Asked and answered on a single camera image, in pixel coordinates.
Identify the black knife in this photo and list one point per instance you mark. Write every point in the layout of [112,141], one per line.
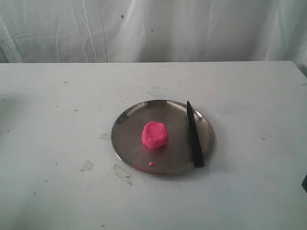
[194,140]

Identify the pink play dough lump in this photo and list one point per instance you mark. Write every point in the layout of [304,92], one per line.
[154,135]

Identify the white plastic backdrop sheet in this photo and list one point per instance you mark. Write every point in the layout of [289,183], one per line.
[152,30]

